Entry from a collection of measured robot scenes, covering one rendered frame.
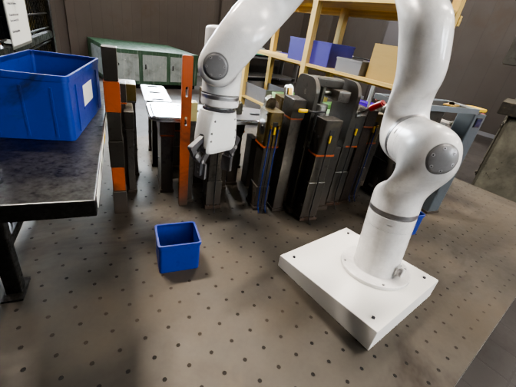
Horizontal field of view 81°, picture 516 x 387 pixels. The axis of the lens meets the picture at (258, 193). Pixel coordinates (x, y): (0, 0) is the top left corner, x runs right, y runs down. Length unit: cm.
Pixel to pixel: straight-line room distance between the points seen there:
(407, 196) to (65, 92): 76
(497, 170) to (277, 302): 312
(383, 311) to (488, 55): 791
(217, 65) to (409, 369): 74
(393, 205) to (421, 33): 36
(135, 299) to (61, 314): 15
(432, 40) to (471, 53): 788
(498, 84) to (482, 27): 126
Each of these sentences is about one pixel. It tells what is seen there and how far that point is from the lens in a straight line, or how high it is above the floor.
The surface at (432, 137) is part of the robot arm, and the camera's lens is 70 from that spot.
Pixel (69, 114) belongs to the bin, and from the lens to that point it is 73.
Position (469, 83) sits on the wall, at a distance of 853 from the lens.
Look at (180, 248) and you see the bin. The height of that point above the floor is 78.
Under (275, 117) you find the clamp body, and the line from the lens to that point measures 100.
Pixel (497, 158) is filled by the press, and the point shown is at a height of 57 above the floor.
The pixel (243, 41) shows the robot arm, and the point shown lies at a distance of 59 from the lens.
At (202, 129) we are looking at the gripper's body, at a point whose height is 108.
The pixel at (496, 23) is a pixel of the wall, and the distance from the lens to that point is 857.
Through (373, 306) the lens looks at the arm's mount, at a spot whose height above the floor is 76.
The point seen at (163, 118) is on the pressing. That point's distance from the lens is 104.
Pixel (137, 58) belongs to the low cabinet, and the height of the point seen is 52.
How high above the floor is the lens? 129
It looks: 28 degrees down
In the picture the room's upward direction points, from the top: 10 degrees clockwise
